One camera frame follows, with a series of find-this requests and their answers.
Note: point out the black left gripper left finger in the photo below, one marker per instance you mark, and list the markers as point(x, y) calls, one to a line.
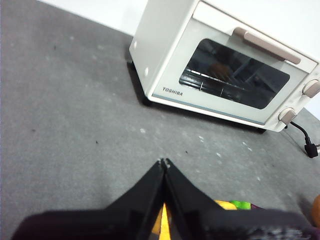
point(120, 220)

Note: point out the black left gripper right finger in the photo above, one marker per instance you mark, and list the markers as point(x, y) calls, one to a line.
point(205, 220)

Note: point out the brown potato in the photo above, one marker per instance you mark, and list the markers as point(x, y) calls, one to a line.
point(317, 210)

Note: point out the beige oven timer knob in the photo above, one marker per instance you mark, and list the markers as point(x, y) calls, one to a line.
point(287, 115)

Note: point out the beige oven temperature knob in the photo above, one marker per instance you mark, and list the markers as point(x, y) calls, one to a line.
point(312, 88)

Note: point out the white Toshiba toaster oven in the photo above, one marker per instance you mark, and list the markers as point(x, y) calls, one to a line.
point(155, 37)

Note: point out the yellow corn cob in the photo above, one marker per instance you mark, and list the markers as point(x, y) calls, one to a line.
point(165, 225)

